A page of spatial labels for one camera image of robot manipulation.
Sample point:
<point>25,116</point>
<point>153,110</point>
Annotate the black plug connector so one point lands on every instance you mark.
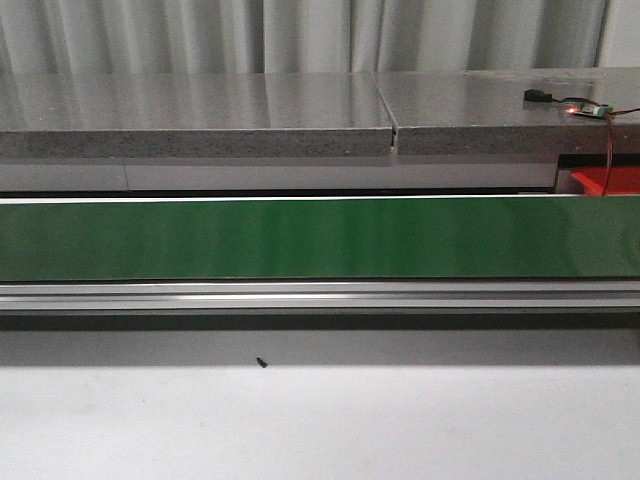
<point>537,96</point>

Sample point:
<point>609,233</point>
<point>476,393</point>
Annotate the green conveyor belt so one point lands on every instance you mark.
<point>466,237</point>

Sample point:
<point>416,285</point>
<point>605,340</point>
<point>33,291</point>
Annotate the small green circuit board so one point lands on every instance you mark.
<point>588,110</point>

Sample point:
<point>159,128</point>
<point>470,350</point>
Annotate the red plastic tray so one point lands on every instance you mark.
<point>597,180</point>

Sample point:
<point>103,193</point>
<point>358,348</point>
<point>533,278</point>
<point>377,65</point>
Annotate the white pleated curtain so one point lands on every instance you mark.
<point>314,36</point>

